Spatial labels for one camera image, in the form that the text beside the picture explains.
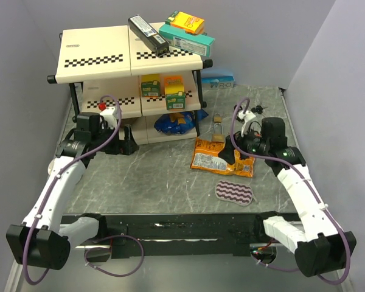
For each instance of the green yellow box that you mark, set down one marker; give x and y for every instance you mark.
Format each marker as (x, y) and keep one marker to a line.
(151, 85)
(175, 96)

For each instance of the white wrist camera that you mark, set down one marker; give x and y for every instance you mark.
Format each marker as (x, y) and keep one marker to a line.
(246, 118)
(111, 114)

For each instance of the beige checkered three-tier shelf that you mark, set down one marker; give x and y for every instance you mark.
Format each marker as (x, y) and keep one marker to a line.
(111, 61)

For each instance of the green yellow box left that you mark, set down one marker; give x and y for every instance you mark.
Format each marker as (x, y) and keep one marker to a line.
(151, 85)

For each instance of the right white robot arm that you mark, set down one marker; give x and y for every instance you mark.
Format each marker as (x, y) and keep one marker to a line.
(321, 246)

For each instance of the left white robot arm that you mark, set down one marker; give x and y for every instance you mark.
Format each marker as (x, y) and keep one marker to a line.
(39, 240)

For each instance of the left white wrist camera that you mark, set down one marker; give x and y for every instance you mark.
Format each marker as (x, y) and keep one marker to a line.
(111, 114)

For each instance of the orange yellow snack box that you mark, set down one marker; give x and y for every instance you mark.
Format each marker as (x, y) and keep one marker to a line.
(191, 24)

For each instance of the green yellow box right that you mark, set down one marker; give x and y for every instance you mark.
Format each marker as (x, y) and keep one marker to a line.
(175, 96)

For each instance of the purple wavy sponge pad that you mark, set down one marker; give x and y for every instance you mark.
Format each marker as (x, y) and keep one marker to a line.
(236, 193)

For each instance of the blue chip bag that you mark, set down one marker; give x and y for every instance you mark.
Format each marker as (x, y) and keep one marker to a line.
(179, 123)

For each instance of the orange kettle chip bag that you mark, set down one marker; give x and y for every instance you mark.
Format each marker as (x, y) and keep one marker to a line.
(205, 157)

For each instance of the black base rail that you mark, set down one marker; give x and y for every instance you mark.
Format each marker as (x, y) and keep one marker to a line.
(131, 235)

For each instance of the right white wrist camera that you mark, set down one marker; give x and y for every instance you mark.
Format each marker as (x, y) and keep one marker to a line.
(246, 118)

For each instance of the black key bunch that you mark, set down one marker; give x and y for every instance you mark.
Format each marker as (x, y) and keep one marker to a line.
(258, 109)

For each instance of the blue white toothpaste box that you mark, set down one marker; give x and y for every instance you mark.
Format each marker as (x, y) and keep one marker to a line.
(218, 82)

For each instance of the long black box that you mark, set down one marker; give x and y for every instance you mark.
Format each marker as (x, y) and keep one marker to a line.
(148, 35)

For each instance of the small brass padlock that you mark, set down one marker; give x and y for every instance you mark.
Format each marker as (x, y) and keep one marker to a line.
(217, 118)

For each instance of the teal toothpaste box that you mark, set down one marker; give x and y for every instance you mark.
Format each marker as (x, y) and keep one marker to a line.
(198, 44)

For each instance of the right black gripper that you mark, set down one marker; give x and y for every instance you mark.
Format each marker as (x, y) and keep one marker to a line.
(227, 152)

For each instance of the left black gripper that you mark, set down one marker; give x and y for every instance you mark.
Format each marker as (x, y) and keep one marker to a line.
(126, 146)

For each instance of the clear tape roll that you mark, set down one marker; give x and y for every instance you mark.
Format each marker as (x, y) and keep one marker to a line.
(50, 167)

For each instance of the large brass long-shackle padlock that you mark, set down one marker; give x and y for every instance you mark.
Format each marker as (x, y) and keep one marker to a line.
(217, 133)

